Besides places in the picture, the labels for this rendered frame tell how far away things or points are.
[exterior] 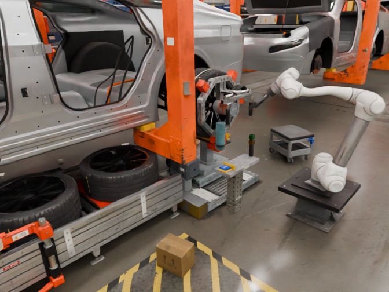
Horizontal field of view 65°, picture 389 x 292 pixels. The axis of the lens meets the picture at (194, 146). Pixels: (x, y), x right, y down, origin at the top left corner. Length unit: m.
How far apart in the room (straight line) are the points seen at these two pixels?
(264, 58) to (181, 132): 3.13
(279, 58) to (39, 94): 3.79
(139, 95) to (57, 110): 0.72
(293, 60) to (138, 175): 3.47
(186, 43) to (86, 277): 1.76
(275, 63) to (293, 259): 3.48
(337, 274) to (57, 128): 2.20
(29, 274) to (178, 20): 1.87
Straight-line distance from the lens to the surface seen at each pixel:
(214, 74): 2.86
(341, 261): 2.54
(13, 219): 2.21
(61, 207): 2.25
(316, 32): 5.37
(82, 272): 2.42
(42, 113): 2.37
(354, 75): 6.04
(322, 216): 2.76
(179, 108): 2.32
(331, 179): 2.43
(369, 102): 2.31
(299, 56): 5.22
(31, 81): 2.31
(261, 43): 5.26
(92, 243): 2.34
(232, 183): 2.68
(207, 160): 3.15
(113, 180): 2.44
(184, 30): 2.27
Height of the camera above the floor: 1.61
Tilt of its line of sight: 23 degrees down
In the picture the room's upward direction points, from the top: 1 degrees counter-clockwise
